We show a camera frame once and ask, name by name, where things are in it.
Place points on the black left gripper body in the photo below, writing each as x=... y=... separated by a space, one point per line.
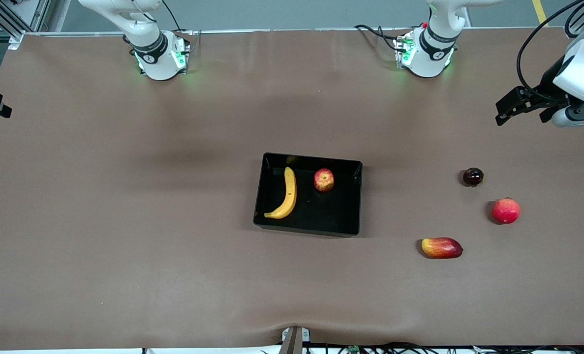
x=547 y=82

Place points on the red yellow apple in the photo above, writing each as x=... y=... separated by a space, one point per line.
x=323 y=180

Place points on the black plastic box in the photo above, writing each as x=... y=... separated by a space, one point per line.
x=321 y=211

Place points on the yellow banana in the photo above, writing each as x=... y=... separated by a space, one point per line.
x=290 y=191

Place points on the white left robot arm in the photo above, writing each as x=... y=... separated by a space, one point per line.
x=432 y=54

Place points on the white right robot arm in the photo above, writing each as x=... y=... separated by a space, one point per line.
x=154 y=54

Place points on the dark purple plum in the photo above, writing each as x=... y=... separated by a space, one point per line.
x=473 y=176

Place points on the round red fruit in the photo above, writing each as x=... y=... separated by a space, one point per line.
x=506 y=210

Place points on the red yellow mango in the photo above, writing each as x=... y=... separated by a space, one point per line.
x=442 y=248

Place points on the aluminium frame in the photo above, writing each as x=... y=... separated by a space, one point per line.
x=14 y=37

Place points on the grey metal bracket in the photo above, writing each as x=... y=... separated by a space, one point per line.
x=294 y=339

